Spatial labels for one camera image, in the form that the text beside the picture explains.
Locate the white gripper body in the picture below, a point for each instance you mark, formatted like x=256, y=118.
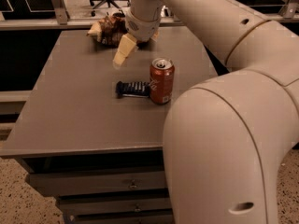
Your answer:
x=144, y=29

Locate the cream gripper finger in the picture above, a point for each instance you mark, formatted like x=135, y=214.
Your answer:
x=126, y=47

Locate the blue rxbar blueberry wrapper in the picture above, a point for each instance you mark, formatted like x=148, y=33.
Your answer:
x=133, y=89

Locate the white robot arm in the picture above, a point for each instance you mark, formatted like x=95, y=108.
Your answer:
x=224, y=139

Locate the red coke can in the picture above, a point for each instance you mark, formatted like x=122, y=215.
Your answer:
x=161, y=79

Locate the grey drawer cabinet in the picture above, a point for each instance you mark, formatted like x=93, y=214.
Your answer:
x=98, y=155

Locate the metal railing frame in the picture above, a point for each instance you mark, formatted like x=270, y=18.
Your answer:
x=39, y=14

